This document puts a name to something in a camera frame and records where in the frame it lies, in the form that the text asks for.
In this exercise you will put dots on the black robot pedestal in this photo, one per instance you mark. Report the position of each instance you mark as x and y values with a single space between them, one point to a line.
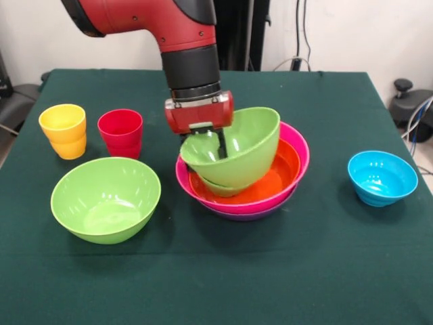
240 34

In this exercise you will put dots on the black plug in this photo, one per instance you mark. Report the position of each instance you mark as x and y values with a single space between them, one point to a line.
296 63

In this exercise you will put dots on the yellow cup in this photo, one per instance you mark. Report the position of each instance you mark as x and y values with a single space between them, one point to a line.
64 135

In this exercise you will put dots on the medium green bowl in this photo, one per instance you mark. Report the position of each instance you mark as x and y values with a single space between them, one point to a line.
250 155

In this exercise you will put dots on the black office chair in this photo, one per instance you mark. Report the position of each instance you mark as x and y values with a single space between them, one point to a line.
20 94

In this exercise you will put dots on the large green bowl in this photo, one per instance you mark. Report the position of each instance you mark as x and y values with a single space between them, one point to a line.
105 199

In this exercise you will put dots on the black chair with round knob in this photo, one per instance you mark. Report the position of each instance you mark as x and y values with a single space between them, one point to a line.
406 108

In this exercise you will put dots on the purple bowl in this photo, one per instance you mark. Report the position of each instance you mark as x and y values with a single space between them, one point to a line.
247 216

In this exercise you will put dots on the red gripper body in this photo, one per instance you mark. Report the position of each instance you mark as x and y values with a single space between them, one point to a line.
199 116

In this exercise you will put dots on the dark green tablecloth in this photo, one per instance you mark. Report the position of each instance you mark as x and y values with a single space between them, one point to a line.
216 271

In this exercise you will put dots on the small ribbed green bowl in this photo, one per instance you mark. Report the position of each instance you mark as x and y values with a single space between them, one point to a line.
226 191

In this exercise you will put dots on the pink bowl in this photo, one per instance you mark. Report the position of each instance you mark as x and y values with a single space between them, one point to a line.
301 152

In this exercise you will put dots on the orange bowl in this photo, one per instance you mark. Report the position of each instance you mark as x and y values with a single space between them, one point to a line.
284 176

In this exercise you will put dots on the small blue bowl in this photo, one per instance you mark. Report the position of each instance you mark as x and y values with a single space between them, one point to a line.
382 179

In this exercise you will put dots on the red cup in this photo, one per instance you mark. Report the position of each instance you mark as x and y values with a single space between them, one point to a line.
120 135

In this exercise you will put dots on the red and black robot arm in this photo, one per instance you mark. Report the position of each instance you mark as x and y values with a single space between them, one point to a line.
182 44

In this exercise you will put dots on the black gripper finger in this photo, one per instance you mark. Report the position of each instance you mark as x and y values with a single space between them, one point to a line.
222 144
184 138

